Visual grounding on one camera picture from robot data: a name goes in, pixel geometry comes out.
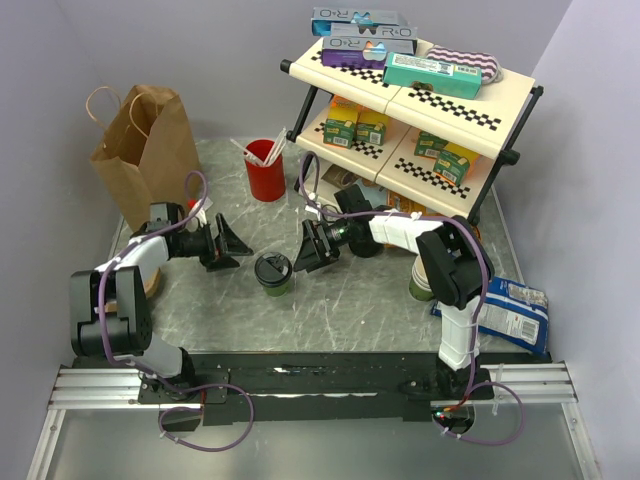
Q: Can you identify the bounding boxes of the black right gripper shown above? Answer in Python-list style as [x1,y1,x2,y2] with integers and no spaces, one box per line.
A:
[294,217,356,272]

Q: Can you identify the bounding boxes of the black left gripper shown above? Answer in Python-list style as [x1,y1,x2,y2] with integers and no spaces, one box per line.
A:
[174,213,253,272]

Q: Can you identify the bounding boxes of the cardboard cup carrier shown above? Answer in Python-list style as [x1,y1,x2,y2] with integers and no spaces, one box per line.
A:
[144,269,162,298]

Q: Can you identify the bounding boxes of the green paper coffee cup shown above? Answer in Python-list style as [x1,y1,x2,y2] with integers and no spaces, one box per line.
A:
[263,279,292,298]

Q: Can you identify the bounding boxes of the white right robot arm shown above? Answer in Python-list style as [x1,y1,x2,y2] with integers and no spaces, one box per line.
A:
[293,185,493,399]

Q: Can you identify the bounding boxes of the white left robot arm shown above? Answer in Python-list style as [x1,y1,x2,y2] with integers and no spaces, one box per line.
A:
[70,202,253,402]

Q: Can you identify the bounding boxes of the stack of black lids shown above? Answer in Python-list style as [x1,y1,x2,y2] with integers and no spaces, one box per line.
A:
[349,239,384,258]

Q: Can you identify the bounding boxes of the magazine on bottom shelf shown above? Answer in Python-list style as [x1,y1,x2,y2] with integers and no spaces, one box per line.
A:
[322,164,388,206]

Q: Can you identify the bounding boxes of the red plastic cup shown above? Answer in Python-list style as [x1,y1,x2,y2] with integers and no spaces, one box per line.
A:
[245,139,286,202]

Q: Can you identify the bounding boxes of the orange snack bag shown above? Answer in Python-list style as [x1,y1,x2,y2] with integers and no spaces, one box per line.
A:
[385,189,484,241]

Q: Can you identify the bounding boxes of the stack of green paper cups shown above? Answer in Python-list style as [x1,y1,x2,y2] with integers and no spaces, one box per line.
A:
[409,256,434,302]

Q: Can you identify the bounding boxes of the white wrapped straws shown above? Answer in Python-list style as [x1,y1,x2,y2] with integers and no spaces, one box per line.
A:
[229,126,289,168]

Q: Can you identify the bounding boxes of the green yellow box far left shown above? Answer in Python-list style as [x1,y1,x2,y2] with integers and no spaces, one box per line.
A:
[323,95,362,149]

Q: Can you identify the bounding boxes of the green yellow box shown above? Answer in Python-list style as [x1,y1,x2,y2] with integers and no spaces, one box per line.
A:
[433,142,480,186]
[414,131,448,159]
[323,95,362,149]
[355,107,390,146]

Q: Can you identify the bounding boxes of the brown paper bag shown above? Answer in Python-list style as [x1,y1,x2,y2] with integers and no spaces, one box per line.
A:
[90,84,203,231]

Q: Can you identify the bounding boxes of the cream three-tier shelf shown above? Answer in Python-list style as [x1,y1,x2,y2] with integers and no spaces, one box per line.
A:
[280,41,544,222]

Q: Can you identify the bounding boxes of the green yellow box far right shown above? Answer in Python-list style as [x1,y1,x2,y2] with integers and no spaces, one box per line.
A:
[433,142,480,186]

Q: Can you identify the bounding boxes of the purple grey R+Co box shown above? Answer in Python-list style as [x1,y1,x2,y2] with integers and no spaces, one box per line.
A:
[321,37,417,69]

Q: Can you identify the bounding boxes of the blue chips bag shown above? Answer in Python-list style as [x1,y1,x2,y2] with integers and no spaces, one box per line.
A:
[430,277,549,364]

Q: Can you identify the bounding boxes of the teal rectangular box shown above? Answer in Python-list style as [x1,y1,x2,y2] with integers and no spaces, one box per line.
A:
[383,53,482,99]

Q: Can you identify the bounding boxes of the top grey R+Co box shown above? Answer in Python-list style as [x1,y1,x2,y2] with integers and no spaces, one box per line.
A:
[311,7,417,39]

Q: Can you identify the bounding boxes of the purple wavy pouch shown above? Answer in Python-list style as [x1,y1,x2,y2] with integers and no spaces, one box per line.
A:
[425,45,503,85]

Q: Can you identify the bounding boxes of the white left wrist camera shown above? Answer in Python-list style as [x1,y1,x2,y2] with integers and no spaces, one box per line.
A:
[187,198,212,230]

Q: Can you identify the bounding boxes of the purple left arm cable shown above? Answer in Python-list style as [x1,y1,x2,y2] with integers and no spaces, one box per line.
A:
[97,170,256,453]

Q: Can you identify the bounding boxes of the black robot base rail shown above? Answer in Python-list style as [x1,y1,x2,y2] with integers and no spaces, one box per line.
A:
[138,352,468,426]

